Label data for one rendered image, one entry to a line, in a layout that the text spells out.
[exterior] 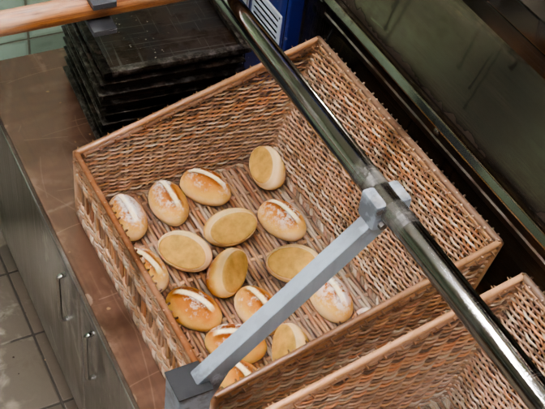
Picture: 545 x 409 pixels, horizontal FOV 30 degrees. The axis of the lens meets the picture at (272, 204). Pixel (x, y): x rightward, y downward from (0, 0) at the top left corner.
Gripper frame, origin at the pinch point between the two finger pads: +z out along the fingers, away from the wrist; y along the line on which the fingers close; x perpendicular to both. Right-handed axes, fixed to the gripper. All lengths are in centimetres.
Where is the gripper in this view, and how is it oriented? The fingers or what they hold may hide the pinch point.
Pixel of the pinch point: (95, 3)
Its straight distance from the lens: 127.2
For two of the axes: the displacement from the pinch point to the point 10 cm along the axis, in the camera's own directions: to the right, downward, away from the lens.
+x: -8.9, 2.5, -3.9
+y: -1.1, 7.0, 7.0
